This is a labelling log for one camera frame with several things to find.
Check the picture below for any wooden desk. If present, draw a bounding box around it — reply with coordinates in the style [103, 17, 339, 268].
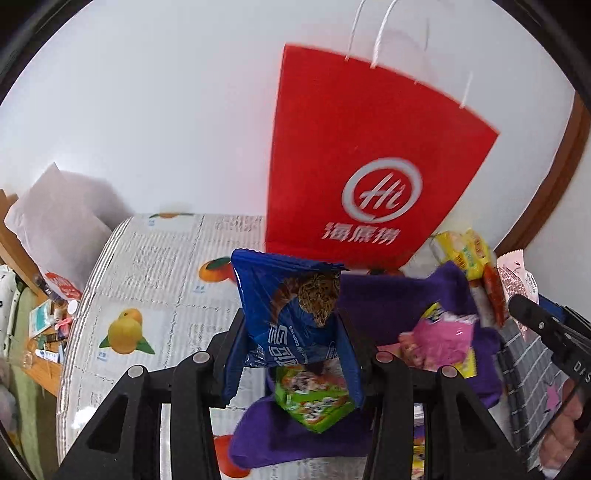
[0, 189, 71, 398]

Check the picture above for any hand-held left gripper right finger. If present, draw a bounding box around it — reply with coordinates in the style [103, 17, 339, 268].
[339, 309, 532, 480]

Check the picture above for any white plastic bag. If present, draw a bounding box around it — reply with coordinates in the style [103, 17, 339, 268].
[4, 162, 136, 302]

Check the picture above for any pink yellow-edged snack packet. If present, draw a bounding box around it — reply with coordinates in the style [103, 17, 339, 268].
[411, 302, 481, 380]

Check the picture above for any fruit print tablecloth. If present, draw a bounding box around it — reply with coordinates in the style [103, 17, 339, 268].
[55, 213, 462, 480]

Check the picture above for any white pink snack packet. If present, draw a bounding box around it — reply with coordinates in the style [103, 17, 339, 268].
[496, 248, 540, 334]

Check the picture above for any white dotted cloth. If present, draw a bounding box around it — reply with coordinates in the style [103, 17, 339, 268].
[0, 265, 25, 357]

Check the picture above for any orange chips bag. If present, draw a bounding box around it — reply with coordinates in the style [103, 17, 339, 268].
[482, 263, 509, 329]

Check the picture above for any brown wooden frame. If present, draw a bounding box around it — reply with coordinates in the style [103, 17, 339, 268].
[494, 90, 591, 259]

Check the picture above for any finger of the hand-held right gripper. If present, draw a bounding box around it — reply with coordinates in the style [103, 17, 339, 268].
[508, 294, 570, 344]
[538, 295, 591, 340]

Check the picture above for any blue snack packet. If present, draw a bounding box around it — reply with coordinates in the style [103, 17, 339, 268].
[221, 248, 365, 411]

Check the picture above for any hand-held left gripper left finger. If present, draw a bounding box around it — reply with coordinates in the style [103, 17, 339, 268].
[53, 307, 247, 480]

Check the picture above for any pink multicolour snack packet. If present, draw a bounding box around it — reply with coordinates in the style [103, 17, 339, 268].
[398, 330, 428, 370]

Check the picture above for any person's right hand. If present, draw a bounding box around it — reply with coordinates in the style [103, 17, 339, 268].
[538, 383, 591, 472]

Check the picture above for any yellow chips bag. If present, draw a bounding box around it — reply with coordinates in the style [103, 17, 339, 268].
[431, 229, 493, 280]

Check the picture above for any red paper bag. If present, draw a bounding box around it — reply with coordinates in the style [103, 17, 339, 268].
[265, 0, 501, 274]

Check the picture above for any small white box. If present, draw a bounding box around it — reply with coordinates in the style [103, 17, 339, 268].
[28, 305, 52, 337]

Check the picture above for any purple cloth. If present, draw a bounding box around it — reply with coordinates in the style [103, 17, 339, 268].
[228, 261, 504, 469]

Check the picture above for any green snack packet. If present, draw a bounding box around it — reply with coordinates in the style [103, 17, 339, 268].
[274, 364, 357, 433]

